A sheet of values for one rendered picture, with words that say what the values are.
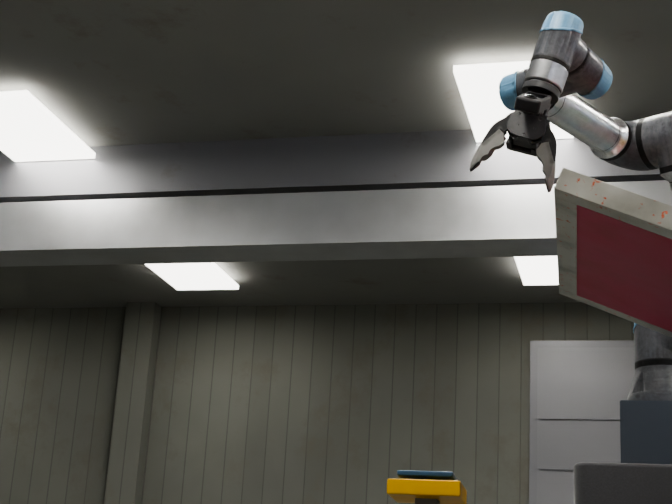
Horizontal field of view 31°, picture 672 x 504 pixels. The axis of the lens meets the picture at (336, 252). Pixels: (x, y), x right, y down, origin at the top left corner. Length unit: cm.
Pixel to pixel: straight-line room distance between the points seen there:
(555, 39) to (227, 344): 990
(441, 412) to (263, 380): 177
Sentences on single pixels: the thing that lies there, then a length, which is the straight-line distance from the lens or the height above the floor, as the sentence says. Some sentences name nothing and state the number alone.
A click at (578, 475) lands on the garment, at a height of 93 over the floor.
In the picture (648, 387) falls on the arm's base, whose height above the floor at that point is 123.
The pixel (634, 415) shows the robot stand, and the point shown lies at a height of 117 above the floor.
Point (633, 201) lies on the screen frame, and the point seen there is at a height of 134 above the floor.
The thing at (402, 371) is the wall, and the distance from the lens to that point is 1153.
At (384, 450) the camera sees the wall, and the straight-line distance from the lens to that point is 1143.
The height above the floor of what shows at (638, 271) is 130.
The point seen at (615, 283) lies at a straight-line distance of 226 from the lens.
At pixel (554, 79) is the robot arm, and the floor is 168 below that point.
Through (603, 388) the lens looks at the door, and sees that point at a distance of 1125.
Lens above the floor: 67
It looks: 18 degrees up
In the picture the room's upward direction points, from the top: 3 degrees clockwise
